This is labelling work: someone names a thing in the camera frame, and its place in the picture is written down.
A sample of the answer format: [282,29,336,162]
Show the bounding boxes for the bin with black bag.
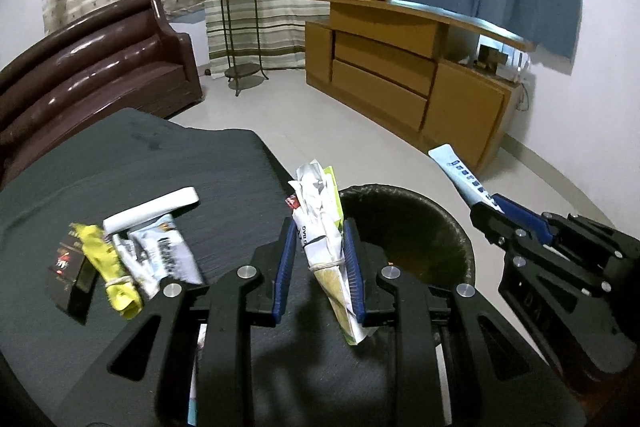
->
[337,183,476,293]

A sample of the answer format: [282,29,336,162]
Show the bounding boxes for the white tube with blue print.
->
[428,145,505,214]

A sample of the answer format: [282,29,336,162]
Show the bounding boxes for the brown leather sofa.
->
[0,0,203,188]

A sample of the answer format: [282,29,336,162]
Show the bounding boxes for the dark grey tablecloth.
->
[0,108,401,427]

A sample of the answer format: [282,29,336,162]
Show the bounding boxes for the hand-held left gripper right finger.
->
[341,218,586,427]

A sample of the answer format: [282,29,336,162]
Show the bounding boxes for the white router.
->
[495,49,532,84]

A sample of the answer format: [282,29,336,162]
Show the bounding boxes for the dark small box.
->
[477,43,501,70]

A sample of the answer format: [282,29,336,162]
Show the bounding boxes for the white plastic stick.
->
[102,187,201,235]

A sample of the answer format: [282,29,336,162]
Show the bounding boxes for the paper wrapper bundle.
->
[286,159,378,347]

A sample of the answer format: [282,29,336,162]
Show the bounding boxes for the wooden cabinet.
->
[305,0,535,175]

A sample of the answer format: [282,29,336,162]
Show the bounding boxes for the black cigarette box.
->
[47,227,98,325]

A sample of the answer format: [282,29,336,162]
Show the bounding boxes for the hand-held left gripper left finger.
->
[52,217,298,427]

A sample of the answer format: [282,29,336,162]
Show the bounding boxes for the grey white pouch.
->
[112,216,205,300]

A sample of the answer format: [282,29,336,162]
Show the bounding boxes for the yellow wrapper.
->
[69,222,146,320]

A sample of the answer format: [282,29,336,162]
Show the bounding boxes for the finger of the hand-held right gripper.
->
[492,193,640,268]
[470,203,618,303]

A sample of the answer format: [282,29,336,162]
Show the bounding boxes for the black metal plant stand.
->
[212,0,270,96]

